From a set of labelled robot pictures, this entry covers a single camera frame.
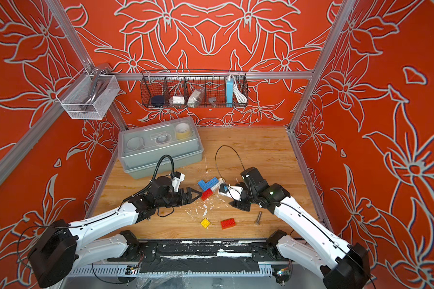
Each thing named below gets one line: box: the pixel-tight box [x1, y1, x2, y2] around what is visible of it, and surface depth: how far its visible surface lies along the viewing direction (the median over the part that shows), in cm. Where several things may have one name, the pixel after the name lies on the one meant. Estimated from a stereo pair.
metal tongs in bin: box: [81, 67, 108, 113], surface depth 87 cm
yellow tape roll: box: [175, 122, 192, 140], surface depth 97 cm
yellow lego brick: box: [200, 217, 211, 229], surface depth 81 cm
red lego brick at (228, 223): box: [220, 217, 236, 230], surface depth 81 cm
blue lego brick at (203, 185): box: [197, 179, 211, 192], surface depth 92 cm
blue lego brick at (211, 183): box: [204, 177, 220, 191], surface depth 92 cm
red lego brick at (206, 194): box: [201, 188, 214, 202], surface depth 88 cm
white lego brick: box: [210, 177, 225, 191], surface depth 94 cm
